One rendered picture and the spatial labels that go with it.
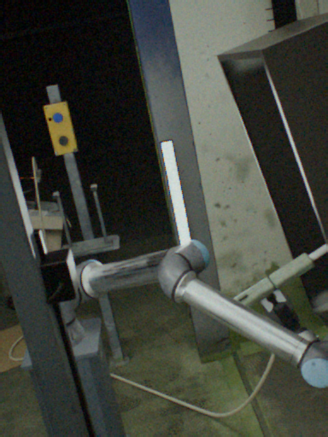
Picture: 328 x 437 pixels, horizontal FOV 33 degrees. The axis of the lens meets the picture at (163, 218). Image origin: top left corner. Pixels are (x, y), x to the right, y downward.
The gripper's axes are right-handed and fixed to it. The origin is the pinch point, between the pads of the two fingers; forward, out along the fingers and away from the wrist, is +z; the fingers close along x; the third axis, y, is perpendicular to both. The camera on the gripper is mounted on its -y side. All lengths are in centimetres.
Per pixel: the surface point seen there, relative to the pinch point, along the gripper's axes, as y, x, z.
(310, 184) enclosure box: -31.1, 29.1, 6.1
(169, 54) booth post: -3, 31, 126
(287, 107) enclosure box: -50, 35, 21
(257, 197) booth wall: 64, 28, 73
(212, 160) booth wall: 40, 19, 92
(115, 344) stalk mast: 106, -85, 73
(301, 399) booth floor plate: 89, -13, -16
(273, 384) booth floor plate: 97, -20, -1
